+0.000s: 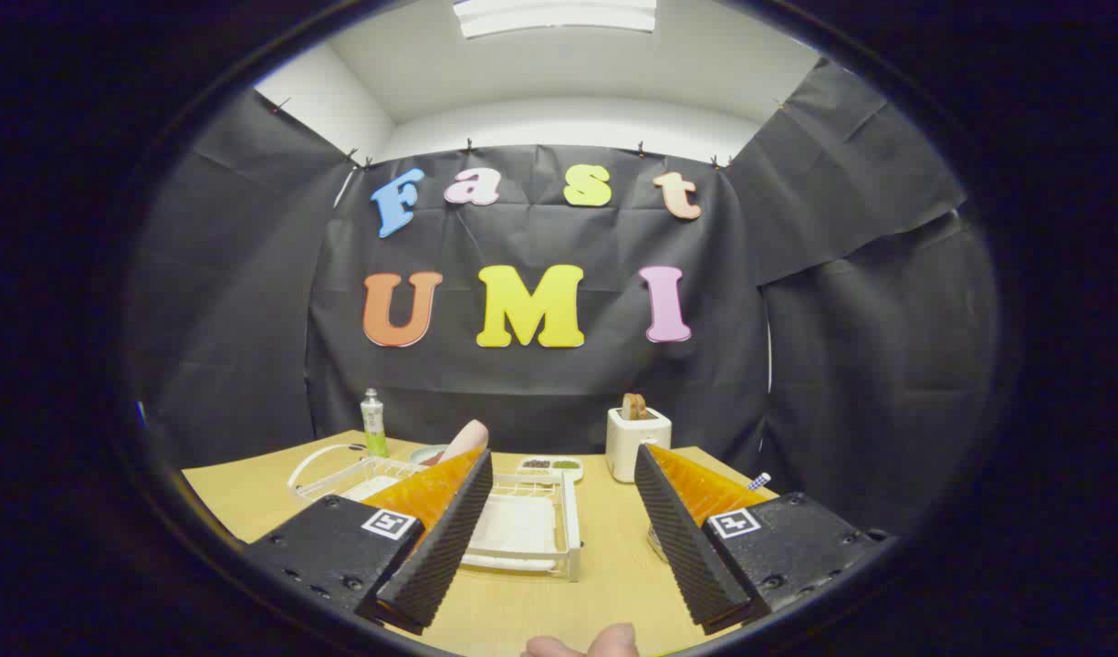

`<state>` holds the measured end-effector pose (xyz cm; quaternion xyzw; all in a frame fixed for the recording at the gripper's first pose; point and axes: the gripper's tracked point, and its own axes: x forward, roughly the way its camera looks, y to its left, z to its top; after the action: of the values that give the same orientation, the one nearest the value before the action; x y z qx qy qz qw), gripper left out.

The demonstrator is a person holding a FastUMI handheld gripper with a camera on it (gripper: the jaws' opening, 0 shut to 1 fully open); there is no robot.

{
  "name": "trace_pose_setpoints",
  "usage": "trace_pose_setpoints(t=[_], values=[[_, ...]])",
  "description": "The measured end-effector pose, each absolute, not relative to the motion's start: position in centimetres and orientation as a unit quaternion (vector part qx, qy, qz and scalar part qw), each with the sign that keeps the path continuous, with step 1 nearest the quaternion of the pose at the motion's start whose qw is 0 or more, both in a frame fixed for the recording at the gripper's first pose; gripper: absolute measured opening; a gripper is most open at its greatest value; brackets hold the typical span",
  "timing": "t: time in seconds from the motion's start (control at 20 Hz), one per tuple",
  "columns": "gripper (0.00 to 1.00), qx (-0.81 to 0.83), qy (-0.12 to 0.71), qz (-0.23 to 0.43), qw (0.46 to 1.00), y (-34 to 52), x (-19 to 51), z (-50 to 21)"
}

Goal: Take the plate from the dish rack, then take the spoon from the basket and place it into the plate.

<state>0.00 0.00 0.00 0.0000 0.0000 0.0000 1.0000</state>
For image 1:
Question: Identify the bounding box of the white wire dish rack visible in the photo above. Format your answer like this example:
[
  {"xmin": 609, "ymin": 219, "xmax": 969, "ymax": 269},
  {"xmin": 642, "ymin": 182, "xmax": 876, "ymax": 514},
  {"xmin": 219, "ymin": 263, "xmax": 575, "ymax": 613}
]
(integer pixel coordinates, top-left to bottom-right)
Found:
[{"xmin": 287, "ymin": 444, "xmax": 582, "ymax": 583}]

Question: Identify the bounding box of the cream toaster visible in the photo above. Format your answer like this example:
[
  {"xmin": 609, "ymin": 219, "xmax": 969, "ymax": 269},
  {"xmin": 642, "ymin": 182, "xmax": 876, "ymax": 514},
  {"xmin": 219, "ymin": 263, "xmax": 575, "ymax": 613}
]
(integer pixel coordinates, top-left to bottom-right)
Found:
[{"xmin": 606, "ymin": 408, "xmax": 673, "ymax": 484}]

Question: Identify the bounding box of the white ceiling light panel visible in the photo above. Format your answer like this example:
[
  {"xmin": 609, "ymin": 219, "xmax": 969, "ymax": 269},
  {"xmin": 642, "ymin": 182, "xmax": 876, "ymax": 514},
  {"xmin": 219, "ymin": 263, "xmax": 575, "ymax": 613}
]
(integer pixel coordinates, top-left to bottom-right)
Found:
[{"xmin": 454, "ymin": 0, "xmax": 658, "ymax": 39}]

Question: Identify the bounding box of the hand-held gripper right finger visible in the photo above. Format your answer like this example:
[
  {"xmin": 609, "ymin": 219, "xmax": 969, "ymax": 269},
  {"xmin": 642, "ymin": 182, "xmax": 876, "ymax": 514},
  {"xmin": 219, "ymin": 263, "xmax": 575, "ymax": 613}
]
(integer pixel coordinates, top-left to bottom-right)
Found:
[{"xmin": 633, "ymin": 443, "xmax": 897, "ymax": 637}]

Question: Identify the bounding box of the white divided spice tray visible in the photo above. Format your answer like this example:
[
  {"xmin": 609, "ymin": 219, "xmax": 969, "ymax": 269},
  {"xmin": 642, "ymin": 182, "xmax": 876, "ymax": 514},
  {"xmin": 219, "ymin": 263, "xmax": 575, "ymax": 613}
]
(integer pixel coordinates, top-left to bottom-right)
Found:
[{"xmin": 518, "ymin": 456, "xmax": 585, "ymax": 483}]

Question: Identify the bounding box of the pink plate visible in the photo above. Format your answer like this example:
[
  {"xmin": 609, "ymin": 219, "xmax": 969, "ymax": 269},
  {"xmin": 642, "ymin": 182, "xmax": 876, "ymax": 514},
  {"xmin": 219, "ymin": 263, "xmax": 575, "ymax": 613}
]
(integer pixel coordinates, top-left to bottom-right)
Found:
[{"xmin": 438, "ymin": 419, "xmax": 490, "ymax": 464}]

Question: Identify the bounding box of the green clear bottle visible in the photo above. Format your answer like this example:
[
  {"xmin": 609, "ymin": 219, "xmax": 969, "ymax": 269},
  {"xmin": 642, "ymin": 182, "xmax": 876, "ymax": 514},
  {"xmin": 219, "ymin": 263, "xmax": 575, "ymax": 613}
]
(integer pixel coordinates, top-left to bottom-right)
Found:
[{"xmin": 360, "ymin": 389, "xmax": 391, "ymax": 459}]

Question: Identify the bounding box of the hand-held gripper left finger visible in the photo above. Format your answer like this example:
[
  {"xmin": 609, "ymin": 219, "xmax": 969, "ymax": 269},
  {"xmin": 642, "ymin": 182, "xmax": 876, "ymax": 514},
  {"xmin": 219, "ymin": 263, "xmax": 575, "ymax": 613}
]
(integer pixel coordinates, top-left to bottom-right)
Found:
[{"xmin": 244, "ymin": 447, "xmax": 494, "ymax": 637}]

